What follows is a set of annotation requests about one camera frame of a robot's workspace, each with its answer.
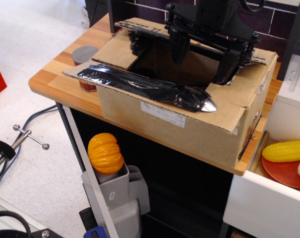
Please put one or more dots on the orange plastic pumpkin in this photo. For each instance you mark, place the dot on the orange plastic pumpkin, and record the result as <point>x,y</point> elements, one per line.
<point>104,154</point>

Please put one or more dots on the black post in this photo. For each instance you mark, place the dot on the black post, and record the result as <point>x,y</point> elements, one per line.
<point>116,11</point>

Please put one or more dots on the yellow plastic corn cob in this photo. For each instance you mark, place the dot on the yellow plastic corn cob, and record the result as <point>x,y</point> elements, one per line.
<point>282,152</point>

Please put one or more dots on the orange plate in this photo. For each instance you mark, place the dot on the orange plate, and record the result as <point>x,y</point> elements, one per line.
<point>285,173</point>

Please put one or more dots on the grey plastic holder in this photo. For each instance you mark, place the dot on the grey plastic holder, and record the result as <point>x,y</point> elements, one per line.
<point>118,201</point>

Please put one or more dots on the brown cardboard box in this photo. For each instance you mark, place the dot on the brown cardboard box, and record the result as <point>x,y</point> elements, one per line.
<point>218,137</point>

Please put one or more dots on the grey lidded sauce jar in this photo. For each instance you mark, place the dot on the grey lidded sauce jar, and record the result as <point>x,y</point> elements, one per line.
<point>81,55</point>

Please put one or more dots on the metal clamp with handle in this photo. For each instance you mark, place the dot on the metal clamp with handle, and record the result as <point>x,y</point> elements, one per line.
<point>7,152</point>

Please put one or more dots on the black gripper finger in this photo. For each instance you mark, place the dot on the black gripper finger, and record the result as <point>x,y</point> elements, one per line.
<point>179,45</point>
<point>232,61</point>

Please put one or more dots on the white drawer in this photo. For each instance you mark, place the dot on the white drawer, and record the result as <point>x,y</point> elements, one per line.
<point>260,206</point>

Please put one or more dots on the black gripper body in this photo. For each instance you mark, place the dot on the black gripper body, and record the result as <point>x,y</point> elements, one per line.
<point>214,23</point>

